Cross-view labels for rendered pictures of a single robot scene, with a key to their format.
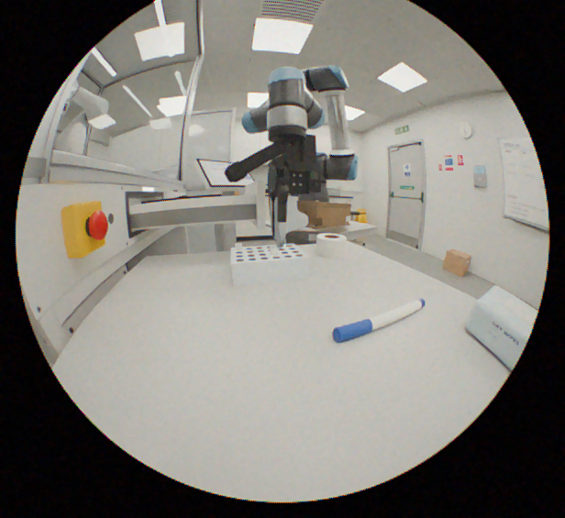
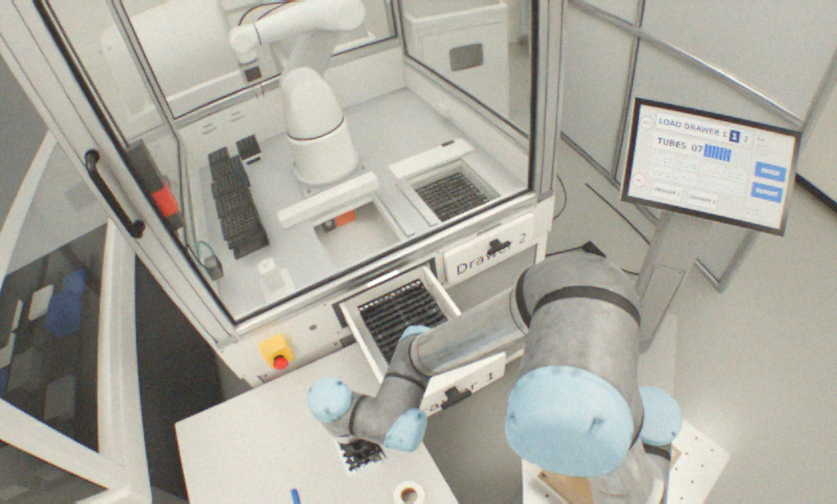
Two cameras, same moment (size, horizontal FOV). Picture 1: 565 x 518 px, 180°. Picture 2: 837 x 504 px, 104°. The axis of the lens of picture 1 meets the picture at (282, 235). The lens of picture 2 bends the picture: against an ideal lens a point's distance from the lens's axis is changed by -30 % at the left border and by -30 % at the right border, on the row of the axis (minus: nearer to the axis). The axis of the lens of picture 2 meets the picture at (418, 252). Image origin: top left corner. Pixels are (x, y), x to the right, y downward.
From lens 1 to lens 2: 1.09 m
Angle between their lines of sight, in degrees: 79
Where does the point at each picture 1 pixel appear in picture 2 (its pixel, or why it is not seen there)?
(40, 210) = (242, 349)
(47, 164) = (236, 335)
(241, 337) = (294, 455)
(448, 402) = not seen: outside the picture
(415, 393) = not seen: outside the picture
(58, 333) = (254, 379)
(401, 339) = not seen: outside the picture
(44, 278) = (249, 366)
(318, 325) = (304, 484)
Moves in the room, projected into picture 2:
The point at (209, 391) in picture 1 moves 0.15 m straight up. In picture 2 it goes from (269, 453) to (243, 433)
